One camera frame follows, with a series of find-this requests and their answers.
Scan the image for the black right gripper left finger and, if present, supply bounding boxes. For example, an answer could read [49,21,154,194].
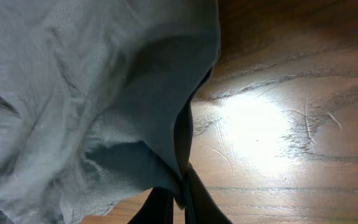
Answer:
[128,188,173,224]

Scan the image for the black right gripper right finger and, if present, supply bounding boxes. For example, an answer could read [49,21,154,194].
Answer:
[183,163,232,224]

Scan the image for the grey shorts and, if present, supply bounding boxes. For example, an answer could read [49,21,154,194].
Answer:
[0,0,220,223]

